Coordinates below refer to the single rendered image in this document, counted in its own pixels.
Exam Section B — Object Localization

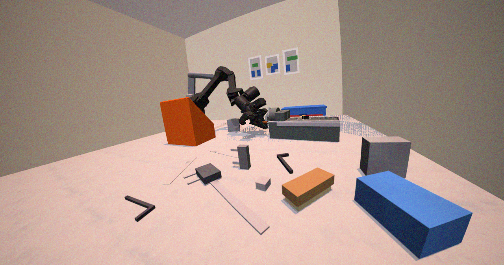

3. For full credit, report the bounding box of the blue rectangular block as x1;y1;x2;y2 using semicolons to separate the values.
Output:
354;171;473;259

